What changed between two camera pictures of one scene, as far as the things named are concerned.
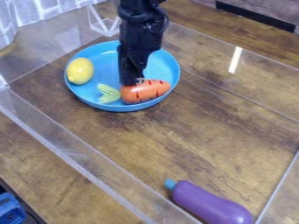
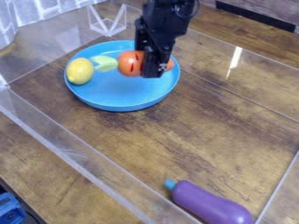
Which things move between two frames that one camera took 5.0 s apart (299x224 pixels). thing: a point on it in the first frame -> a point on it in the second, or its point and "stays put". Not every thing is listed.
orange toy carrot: (142, 92) -> (129, 63)
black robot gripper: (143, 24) -> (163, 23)
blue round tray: (162, 67) stays put
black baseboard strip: (255, 16) stays put
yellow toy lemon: (79, 71) stays put
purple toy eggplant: (210, 208) stays put
